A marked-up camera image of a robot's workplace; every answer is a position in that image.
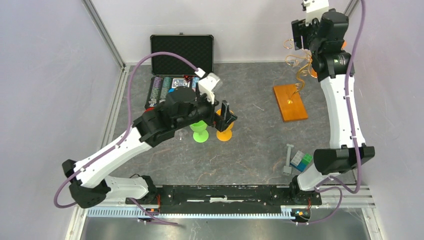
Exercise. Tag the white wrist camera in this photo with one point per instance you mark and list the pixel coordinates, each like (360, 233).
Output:
(208, 85)
(314, 9)

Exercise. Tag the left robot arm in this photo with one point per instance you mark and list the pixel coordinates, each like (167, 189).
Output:
(90, 179)

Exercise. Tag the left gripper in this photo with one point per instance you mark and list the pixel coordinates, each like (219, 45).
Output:
(220, 122)

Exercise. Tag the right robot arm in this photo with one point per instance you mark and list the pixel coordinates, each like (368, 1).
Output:
(323, 34)

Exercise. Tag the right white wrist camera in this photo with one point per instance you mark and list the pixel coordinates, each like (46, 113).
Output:
(314, 9)

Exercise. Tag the black poker chip case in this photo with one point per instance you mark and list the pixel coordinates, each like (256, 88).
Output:
(170, 72)

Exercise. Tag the orange plastic wine glass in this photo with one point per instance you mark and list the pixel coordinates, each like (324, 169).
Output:
(329, 59)

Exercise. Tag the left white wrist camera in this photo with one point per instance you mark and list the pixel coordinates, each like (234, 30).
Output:
(208, 85)

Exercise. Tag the blue green building blocks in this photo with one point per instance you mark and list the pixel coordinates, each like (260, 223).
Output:
(301, 160)

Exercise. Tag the wooden rack base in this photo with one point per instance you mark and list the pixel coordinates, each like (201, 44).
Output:
(289, 112)

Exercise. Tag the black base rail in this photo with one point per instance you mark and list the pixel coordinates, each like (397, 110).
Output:
(228, 199)

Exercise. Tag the green plastic wine glass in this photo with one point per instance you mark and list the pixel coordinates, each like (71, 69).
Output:
(200, 133)

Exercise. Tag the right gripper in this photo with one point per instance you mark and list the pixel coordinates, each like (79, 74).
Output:
(301, 29)

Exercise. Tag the red plastic wine glass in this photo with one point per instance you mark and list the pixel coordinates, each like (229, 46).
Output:
(149, 109)

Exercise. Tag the gold wire glass rack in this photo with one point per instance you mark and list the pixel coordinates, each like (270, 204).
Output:
(304, 65)

